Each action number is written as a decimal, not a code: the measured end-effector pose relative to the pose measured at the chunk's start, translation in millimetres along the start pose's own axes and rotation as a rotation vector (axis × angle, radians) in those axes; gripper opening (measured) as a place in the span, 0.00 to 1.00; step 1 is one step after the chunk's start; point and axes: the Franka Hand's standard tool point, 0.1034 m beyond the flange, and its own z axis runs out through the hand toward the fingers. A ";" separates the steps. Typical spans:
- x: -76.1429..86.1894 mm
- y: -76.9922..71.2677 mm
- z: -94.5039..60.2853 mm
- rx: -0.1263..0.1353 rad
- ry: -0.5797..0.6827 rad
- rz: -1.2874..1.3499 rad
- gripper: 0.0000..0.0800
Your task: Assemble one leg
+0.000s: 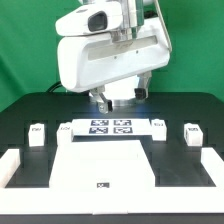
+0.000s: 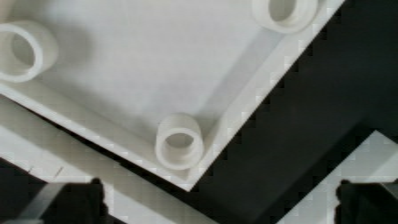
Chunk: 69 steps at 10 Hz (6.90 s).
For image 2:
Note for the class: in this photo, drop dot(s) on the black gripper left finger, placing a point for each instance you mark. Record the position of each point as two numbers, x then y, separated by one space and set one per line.
65 203

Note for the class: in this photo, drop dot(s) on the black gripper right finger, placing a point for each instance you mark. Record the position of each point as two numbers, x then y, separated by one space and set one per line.
366 203

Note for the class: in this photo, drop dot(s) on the white square table top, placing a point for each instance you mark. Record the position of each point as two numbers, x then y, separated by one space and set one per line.
145 71

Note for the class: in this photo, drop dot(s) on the white U-shaped obstacle fence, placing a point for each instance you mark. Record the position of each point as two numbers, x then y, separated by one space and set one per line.
60 161

